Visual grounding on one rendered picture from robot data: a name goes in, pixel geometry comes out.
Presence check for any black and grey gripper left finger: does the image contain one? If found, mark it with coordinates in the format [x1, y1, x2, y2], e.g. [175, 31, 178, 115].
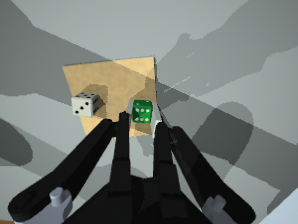
[8, 99, 134, 224]

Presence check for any white die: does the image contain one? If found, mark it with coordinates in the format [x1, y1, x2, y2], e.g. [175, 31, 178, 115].
[71, 92, 98, 117]

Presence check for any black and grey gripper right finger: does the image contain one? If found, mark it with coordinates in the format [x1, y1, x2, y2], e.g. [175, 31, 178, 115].
[151, 102, 256, 224]

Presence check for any green die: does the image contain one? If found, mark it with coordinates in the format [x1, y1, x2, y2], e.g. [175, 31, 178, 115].
[132, 100, 152, 123]

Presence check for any tan rectangular mat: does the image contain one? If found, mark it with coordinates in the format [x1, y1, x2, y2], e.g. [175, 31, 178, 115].
[62, 57, 157, 137]

